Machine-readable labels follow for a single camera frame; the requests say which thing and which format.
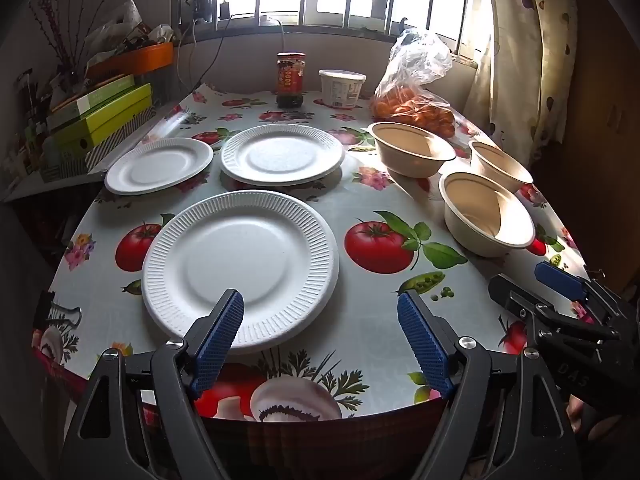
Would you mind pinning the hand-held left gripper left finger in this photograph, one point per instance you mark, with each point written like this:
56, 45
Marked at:
220, 340

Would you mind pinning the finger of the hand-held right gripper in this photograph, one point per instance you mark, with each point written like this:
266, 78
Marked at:
520, 297
557, 280

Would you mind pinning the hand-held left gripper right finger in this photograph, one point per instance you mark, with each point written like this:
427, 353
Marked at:
425, 345

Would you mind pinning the ribbed white foam plate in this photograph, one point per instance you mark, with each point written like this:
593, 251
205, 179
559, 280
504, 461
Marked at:
282, 152
250, 255

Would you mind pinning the beige paper bowl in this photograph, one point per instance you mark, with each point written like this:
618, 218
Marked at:
480, 210
410, 147
500, 162

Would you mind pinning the smooth white foam plate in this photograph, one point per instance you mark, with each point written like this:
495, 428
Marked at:
160, 165

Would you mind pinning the black binder clip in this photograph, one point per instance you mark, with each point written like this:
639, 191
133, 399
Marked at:
45, 307

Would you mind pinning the striped cardboard box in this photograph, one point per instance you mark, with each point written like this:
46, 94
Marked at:
100, 156

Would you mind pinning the floral curtain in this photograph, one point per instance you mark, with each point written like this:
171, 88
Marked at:
525, 60

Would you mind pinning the grey side shelf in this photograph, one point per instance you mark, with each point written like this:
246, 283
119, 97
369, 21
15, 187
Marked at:
50, 187

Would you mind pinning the clear bag of oranges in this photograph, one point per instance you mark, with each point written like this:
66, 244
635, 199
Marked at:
415, 90

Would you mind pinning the lime green box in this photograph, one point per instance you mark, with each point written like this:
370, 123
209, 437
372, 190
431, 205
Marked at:
110, 115

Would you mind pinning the red label sauce jar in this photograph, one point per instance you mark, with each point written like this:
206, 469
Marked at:
291, 80

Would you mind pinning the white plastic tub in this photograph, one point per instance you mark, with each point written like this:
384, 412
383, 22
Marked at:
342, 87

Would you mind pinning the flat green white box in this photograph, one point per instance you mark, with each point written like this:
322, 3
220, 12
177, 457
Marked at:
100, 92

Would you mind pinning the orange tray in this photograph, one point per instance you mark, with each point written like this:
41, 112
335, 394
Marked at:
150, 55

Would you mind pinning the black charger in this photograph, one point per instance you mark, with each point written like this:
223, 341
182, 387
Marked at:
202, 5

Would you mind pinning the dried branches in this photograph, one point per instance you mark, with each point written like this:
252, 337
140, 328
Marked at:
57, 35

